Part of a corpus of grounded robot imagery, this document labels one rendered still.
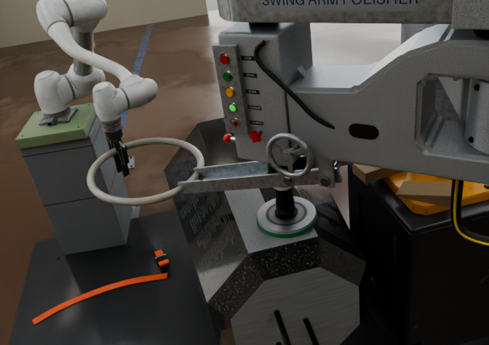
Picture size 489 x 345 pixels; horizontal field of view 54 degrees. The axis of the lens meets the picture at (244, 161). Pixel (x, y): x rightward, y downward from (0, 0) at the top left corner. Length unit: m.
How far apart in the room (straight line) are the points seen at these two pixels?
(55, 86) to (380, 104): 2.03
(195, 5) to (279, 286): 7.38
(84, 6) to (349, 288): 1.71
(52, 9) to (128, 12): 6.37
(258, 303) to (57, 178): 1.67
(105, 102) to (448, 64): 1.38
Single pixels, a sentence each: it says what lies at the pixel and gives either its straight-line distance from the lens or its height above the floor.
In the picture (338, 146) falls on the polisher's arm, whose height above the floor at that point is 1.22.
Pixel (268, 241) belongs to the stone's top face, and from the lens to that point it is 1.70.
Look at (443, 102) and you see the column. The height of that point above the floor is 1.10.
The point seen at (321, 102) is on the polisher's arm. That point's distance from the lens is 1.36.
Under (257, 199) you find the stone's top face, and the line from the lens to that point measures 1.91.
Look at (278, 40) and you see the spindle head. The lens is 1.34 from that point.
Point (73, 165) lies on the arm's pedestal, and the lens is 2.94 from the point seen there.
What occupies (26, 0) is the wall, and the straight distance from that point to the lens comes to 9.13.
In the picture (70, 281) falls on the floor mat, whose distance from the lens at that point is 3.12.
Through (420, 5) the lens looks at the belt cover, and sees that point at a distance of 1.19.
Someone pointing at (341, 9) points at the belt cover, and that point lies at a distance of 1.24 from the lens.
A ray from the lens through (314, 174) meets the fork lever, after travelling 1.54.
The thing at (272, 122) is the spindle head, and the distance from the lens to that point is 1.45.
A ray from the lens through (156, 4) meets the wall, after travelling 8.73.
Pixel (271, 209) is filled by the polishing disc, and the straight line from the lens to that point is 1.80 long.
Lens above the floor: 1.91
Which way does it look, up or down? 30 degrees down
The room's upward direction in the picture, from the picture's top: 9 degrees counter-clockwise
